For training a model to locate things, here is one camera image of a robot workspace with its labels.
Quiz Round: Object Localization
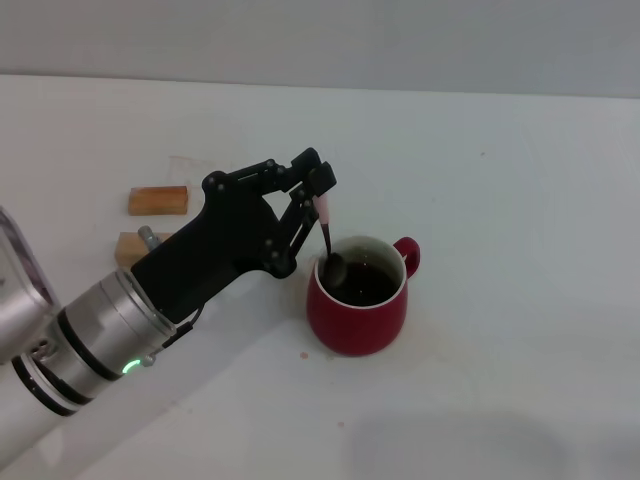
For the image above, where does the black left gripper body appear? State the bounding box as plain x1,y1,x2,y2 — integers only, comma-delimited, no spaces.
130,169,299,325

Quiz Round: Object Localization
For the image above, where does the pink handled metal spoon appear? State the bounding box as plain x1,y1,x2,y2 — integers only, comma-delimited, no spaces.
313,195,351,289

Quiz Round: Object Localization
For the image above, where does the red ceramic cup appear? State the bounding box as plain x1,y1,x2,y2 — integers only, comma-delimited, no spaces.
305,235,422,357

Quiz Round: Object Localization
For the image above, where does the reddish wooden block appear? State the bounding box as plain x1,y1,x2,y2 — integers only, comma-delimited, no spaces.
128,185,190,217

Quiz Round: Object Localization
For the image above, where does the pale notched wooden block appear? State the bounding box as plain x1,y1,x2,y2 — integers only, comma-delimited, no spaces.
113,230,174,266

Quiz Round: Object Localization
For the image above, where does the dark coffee liquid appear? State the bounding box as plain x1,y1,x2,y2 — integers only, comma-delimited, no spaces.
329,259,402,307

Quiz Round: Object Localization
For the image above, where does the thin black left gripper cable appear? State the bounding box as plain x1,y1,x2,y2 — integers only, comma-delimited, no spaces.
144,303,205,369

